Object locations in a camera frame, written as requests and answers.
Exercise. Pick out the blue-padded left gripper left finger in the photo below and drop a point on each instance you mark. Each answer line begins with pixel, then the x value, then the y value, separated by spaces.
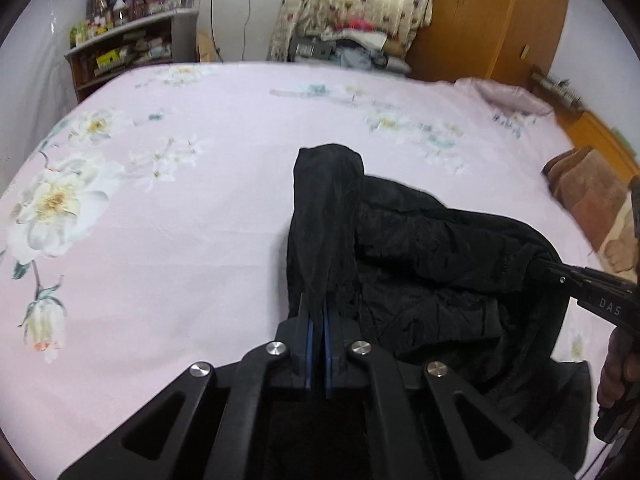
pixel 291 354

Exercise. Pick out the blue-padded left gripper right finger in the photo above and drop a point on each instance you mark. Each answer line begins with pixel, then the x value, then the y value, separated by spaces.
pixel 374 413

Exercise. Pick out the black puffer jacket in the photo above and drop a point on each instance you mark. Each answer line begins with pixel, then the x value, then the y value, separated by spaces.
pixel 431 283

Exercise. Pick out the pile of clothes by window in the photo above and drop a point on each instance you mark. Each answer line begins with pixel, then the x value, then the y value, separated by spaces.
pixel 356 46

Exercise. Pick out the person's right hand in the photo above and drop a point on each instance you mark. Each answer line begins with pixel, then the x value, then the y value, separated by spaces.
pixel 616 368

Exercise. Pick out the brown bear print pillow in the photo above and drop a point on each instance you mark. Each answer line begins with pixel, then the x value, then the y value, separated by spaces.
pixel 587 186

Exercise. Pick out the wooden headboard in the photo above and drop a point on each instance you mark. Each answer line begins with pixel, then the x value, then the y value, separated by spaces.
pixel 584 128

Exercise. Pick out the pink floral bed sheet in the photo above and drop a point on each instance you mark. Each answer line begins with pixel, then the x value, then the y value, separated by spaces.
pixel 148 229

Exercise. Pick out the wooden wardrobe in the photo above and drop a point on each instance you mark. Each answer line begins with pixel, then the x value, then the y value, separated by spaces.
pixel 502 40

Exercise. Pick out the wooden shelf with clutter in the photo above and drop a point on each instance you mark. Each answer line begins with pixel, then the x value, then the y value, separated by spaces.
pixel 167 37

